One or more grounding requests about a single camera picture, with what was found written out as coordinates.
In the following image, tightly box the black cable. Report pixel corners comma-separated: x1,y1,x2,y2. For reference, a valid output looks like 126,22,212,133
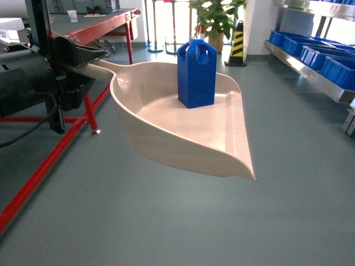
0,93,58,149

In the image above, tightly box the yellow black traffic cone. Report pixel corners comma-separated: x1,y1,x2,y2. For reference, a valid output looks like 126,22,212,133
224,21,247,67

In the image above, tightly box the blue plastic part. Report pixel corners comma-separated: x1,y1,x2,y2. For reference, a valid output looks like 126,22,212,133
177,39,217,109

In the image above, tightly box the white paper cup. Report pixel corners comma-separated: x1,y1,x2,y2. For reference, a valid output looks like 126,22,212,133
67,10,78,23

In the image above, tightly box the white foam box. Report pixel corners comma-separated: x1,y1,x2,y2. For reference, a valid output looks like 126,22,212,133
1,18,24,43

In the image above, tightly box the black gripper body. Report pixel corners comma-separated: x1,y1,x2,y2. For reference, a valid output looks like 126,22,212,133
45,36,94,134

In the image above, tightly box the potted green plant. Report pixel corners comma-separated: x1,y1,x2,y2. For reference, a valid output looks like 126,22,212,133
189,0,247,53

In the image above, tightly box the beige plastic dustpan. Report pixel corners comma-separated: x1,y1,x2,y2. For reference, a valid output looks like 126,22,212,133
72,60,256,180

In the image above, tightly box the stainless steel flow rack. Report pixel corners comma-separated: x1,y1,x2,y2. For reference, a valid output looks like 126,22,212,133
264,1,354,137

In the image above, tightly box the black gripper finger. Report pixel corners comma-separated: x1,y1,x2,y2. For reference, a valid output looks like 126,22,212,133
73,45,110,67

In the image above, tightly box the red frame work table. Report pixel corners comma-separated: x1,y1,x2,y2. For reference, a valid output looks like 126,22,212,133
1,8,138,235

